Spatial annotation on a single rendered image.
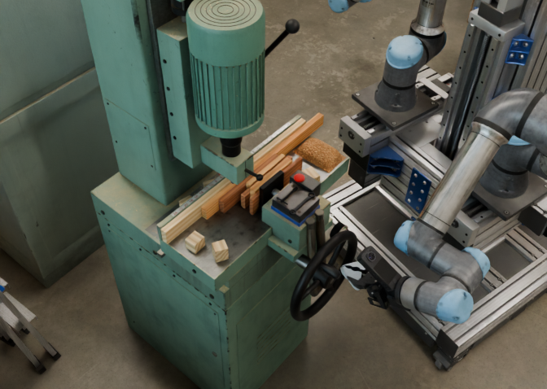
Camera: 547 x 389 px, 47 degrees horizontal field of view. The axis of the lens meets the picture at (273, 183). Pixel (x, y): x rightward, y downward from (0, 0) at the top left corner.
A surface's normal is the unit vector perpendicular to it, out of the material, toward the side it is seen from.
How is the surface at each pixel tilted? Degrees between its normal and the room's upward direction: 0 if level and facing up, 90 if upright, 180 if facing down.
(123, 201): 0
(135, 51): 90
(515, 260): 0
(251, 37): 90
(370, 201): 0
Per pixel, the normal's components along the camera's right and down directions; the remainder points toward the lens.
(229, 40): 0.15, 0.72
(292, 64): 0.02, -0.69
